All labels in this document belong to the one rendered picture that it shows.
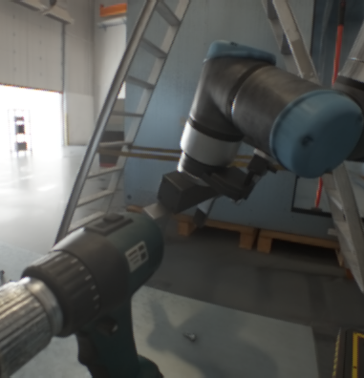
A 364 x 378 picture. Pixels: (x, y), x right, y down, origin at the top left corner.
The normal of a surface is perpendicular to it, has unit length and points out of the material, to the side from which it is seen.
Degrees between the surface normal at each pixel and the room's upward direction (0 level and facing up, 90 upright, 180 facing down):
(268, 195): 90
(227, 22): 90
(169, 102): 90
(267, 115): 86
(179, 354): 0
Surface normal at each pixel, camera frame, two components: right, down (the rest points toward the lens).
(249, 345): 0.04, -0.97
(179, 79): -0.40, 0.19
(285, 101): -0.65, -0.27
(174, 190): -0.69, 0.25
